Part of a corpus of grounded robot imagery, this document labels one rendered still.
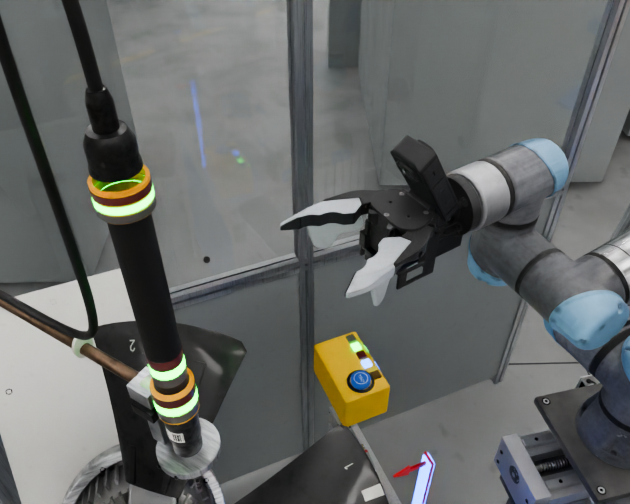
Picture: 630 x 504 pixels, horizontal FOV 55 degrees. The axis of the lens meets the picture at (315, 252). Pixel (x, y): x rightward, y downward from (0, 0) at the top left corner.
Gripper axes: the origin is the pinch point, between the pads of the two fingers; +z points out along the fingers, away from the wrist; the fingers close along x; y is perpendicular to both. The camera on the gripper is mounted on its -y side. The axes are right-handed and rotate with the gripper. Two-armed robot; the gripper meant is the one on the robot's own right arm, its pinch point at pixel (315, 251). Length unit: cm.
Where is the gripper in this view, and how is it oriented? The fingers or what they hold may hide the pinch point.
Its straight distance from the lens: 60.3
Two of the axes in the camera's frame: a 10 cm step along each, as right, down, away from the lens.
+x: -5.5, -5.5, 6.2
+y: 0.0, 7.5, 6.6
